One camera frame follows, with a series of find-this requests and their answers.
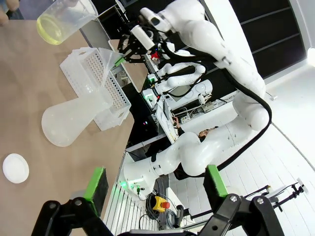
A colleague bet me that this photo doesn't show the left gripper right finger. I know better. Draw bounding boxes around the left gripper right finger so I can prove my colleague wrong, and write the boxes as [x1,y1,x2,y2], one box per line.
[196,164,286,236]

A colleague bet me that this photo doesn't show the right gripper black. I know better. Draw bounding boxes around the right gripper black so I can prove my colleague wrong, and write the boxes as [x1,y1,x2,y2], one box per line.
[114,22,160,67]

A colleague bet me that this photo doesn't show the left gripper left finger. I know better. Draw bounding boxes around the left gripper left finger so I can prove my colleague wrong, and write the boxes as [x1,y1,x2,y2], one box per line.
[31,167,116,236]

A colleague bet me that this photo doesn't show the white perforated plastic basket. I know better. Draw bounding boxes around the white perforated plastic basket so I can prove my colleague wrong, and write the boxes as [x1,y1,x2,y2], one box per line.
[60,47,132,131]

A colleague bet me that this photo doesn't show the translucent conical flask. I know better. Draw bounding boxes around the translucent conical flask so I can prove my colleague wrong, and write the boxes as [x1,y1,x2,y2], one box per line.
[41,92,114,148]

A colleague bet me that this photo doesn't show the clear plastic beaker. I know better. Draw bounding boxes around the clear plastic beaker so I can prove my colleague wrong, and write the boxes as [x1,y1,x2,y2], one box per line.
[36,0,99,46]

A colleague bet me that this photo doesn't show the person's right hand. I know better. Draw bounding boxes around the person's right hand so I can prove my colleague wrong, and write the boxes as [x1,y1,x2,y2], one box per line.
[0,0,20,27]

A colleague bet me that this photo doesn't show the brown background table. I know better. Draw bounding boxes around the brown background table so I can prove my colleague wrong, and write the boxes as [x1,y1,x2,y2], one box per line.
[108,39,158,93]

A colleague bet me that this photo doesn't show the dark haired background person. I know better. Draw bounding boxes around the dark haired background person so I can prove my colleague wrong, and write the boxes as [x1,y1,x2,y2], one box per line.
[172,117,220,143]

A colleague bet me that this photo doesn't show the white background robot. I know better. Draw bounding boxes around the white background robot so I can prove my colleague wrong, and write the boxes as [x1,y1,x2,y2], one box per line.
[147,62,214,99]

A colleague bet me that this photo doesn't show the yellow emergency stop box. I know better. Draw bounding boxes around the yellow emergency stop box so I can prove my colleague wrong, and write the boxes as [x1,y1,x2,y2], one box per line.
[152,196,171,213]

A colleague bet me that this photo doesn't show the white round lid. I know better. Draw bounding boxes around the white round lid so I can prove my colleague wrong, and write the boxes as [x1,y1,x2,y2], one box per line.
[2,153,30,184]

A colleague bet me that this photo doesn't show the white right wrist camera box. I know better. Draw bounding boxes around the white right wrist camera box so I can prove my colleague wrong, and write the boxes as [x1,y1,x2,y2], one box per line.
[130,25,156,49]

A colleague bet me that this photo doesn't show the black coiled cable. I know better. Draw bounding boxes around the black coiled cable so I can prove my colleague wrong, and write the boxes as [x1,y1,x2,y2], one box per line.
[144,194,160,220]

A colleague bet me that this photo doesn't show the black camera tripod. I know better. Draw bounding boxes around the black camera tripod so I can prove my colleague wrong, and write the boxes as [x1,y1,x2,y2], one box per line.
[246,178,310,212]

